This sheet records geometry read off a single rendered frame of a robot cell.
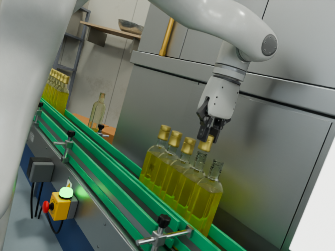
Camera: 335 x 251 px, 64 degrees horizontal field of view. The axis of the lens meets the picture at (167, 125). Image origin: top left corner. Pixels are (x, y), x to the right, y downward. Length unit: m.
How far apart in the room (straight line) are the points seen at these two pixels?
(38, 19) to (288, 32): 0.64
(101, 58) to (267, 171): 4.18
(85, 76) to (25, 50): 4.35
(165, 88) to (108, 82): 3.50
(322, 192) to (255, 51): 0.36
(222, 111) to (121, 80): 3.82
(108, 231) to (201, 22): 0.60
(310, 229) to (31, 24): 0.72
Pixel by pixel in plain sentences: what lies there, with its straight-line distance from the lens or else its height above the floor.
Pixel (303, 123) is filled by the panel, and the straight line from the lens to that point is 0.74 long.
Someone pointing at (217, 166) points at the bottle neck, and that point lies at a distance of 0.70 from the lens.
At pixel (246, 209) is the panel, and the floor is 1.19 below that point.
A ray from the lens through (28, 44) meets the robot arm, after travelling 0.52.
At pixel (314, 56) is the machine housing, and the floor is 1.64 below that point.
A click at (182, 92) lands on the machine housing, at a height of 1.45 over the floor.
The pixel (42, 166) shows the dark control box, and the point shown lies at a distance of 1.21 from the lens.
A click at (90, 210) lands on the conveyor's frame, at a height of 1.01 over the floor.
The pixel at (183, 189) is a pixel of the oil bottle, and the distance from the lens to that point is 0.76.
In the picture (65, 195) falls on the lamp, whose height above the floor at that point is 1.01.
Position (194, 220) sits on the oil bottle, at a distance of 0.74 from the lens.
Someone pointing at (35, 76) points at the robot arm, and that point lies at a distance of 0.54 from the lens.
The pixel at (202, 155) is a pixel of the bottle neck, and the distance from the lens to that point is 0.73.
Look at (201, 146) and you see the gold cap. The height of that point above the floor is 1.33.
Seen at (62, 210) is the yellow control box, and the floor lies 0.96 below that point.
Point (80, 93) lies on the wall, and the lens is 4.92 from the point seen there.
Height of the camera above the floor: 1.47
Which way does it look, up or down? 9 degrees down
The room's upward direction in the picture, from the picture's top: 17 degrees clockwise
